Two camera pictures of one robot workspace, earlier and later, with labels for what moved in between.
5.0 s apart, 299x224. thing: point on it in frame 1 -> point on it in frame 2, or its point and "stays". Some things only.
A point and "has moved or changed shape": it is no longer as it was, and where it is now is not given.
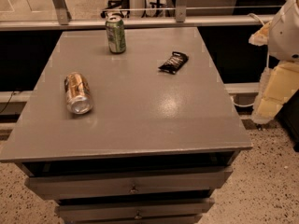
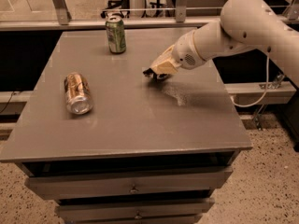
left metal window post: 60,4 stays
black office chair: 123,3 stays
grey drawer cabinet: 142,137 stays
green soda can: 116,34 stays
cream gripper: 285,36 -> 184,54
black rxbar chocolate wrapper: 174,63 has moved or changed shape
